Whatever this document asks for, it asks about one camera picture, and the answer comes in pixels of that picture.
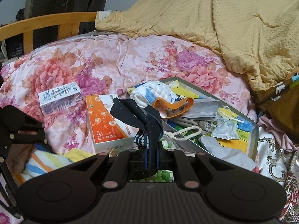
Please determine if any small white medicine box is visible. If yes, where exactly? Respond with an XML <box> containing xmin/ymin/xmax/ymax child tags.
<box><xmin>38</xmin><ymin>82</ymin><xmax>83</xmax><ymax>115</ymax></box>

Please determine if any white plastic bag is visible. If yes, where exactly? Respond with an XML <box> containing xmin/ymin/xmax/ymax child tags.
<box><xmin>200</xmin><ymin>136</ymin><xmax>259</xmax><ymax>171</ymax></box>

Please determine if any white printed child mask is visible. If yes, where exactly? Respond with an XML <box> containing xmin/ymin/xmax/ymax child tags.
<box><xmin>211</xmin><ymin>108</ymin><xmax>244</xmax><ymax>140</ymax></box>

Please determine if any white baroque patterned cover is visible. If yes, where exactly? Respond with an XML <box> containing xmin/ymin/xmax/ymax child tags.
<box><xmin>256</xmin><ymin>126</ymin><xmax>298</xmax><ymax>223</ymax></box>

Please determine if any dark cabinet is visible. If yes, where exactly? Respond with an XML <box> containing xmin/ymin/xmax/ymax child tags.
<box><xmin>1</xmin><ymin>0</ymin><xmax>106</xmax><ymax>59</ymax></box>

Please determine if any grey box with cartoon lining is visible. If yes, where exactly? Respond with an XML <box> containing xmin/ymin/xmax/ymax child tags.
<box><xmin>127</xmin><ymin>78</ymin><xmax>257</xmax><ymax>158</ymax></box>

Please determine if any grey face mask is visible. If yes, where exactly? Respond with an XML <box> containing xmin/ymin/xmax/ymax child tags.
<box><xmin>181</xmin><ymin>100</ymin><xmax>223</xmax><ymax>120</ymax></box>

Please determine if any striped terry towel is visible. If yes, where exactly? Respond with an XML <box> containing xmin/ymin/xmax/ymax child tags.
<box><xmin>13</xmin><ymin>148</ymin><xmax>92</xmax><ymax>185</ymax></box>

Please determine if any yellow dotted quilt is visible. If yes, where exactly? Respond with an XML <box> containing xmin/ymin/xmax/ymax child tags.
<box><xmin>95</xmin><ymin>0</ymin><xmax>298</xmax><ymax>91</ymax></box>

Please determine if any person's left hand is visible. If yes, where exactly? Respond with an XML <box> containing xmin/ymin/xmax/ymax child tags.
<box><xmin>6</xmin><ymin>144</ymin><xmax>36</xmax><ymax>175</ymax></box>

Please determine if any black patterned sock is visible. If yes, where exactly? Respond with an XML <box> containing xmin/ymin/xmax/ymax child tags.
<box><xmin>110</xmin><ymin>98</ymin><xmax>163</xmax><ymax>181</ymax></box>

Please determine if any clear bag of green pieces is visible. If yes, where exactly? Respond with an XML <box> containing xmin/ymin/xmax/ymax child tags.
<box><xmin>129</xmin><ymin>145</ymin><xmax>174</xmax><ymax>183</ymax></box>

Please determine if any orange plastic curled holder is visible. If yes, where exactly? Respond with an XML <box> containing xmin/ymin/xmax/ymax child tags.
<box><xmin>152</xmin><ymin>98</ymin><xmax>194</xmax><ymax>119</ymax></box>

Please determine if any colourful patchwork brown blanket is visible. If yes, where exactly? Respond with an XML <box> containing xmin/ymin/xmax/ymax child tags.
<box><xmin>253</xmin><ymin>69</ymin><xmax>298</xmax><ymax>142</ymax></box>

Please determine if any pink floral bed cover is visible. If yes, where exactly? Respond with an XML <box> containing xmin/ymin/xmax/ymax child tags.
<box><xmin>1</xmin><ymin>34</ymin><xmax>257</xmax><ymax>154</ymax></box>

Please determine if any grey linen drawstring pouch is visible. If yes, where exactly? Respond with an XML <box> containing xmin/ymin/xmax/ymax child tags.
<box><xmin>164</xmin><ymin>117</ymin><xmax>218</xmax><ymax>143</ymax></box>

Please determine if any orange white medicine box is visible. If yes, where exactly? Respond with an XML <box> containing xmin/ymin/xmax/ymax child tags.
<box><xmin>86</xmin><ymin>94</ymin><xmax>138</xmax><ymax>153</ymax></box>

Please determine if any white muslin cloth blue print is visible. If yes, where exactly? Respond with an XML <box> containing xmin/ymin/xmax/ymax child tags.
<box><xmin>130</xmin><ymin>81</ymin><xmax>178</xmax><ymax>108</ymax></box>

